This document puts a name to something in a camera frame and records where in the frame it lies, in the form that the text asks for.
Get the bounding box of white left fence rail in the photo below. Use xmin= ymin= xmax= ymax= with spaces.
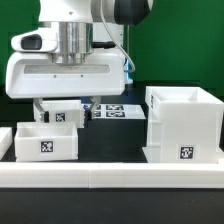
xmin=0 ymin=127 xmax=13 ymax=160

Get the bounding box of white front drawer tray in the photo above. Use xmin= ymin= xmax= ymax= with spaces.
xmin=14 ymin=122 xmax=78 ymax=162

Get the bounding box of white drawer tray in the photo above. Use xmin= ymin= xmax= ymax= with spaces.
xmin=14 ymin=122 xmax=78 ymax=162
xmin=33 ymin=100 xmax=84 ymax=128

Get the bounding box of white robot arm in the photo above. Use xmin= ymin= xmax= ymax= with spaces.
xmin=5 ymin=0 xmax=153 ymax=118

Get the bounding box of fiducial marker sheet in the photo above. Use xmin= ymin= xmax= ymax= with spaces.
xmin=94 ymin=104 xmax=145 ymax=120

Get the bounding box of white drawer cabinet box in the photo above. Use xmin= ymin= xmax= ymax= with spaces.
xmin=143 ymin=86 xmax=224 ymax=163

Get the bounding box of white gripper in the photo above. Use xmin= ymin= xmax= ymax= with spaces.
xmin=6 ymin=52 xmax=125 ymax=122

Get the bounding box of white fence rail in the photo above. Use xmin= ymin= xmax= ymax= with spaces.
xmin=0 ymin=162 xmax=224 ymax=189
xmin=0 ymin=127 xmax=13 ymax=160

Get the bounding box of white front fence rail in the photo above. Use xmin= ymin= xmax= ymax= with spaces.
xmin=0 ymin=162 xmax=224 ymax=189

